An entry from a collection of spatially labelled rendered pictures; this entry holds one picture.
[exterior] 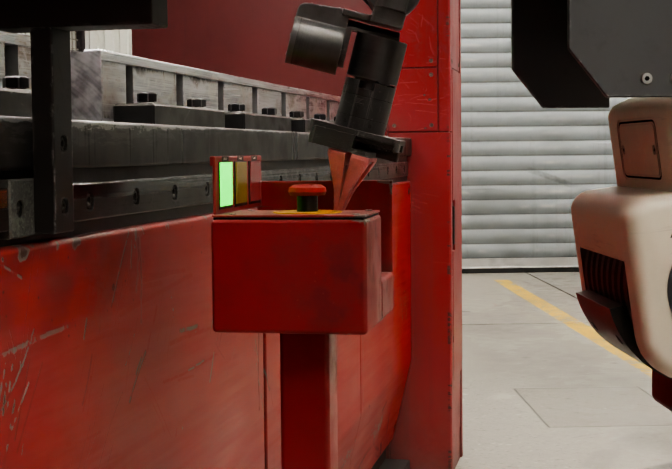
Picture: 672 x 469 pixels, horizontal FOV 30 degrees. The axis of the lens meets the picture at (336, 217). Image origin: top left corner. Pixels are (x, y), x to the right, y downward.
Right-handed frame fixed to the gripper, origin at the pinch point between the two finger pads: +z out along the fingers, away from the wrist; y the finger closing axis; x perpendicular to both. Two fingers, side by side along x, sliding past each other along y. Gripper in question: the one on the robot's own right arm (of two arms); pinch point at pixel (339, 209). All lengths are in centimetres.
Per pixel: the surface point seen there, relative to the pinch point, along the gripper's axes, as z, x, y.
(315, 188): -2.5, 11.3, 1.2
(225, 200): 1.0, 11.9, 10.0
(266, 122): -5, -64, 25
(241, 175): -1.3, 5.2, 10.5
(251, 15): -27, -182, 62
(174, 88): -7.5, -36.1, 32.7
